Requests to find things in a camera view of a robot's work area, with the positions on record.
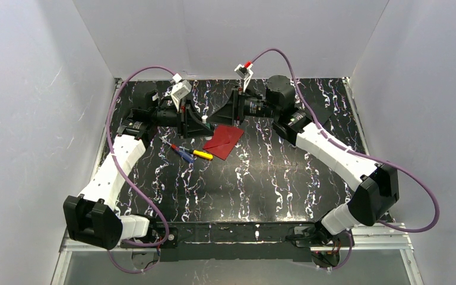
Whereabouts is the red envelope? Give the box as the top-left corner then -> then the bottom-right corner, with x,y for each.
203,125 -> 244,160

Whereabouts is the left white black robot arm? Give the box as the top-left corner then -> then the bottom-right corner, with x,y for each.
63,90 -> 214,249

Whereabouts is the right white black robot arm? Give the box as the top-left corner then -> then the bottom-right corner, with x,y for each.
207,75 -> 399,242

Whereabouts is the black flat plate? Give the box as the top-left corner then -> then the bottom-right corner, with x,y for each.
311,103 -> 333,126

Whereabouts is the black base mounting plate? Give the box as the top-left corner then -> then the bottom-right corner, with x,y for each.
119,221 -> 356,263

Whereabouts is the yellow handled screwdriver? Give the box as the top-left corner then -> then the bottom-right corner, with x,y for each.
180,147 -> 214,160

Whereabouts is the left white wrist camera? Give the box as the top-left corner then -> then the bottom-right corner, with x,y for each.
170,73 -> 192,111

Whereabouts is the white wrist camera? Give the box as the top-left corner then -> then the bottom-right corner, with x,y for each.
170,73 -> 192,111
235,61 -> 254,92

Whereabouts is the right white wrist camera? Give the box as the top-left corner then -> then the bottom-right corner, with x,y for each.
235,61 -> 254,92

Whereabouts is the aluminium frame rail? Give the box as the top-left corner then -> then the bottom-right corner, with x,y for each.
52,227 -> 422,284

